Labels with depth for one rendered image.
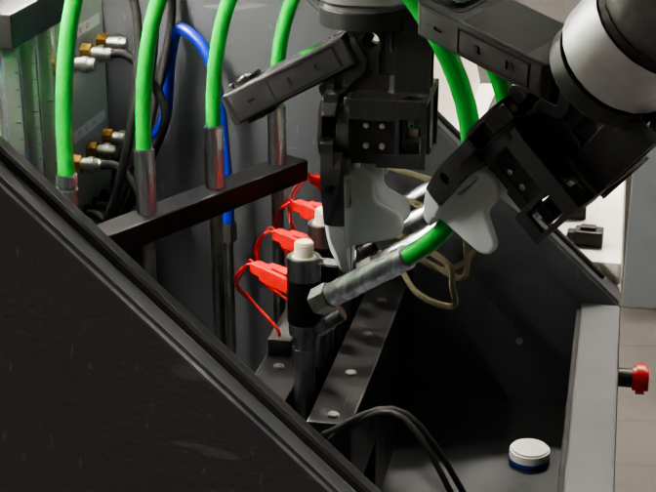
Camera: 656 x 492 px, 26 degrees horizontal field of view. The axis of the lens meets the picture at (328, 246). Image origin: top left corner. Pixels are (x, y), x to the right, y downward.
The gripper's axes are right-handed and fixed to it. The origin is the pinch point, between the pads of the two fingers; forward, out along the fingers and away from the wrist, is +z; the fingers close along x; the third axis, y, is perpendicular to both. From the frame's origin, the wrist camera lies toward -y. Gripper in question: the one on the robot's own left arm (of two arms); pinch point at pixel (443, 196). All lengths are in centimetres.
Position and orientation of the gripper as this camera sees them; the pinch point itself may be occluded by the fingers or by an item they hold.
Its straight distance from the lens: 97.8
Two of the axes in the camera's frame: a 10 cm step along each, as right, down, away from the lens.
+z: -3.5, 4.3, 8.3
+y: 6.1, 7.8, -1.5
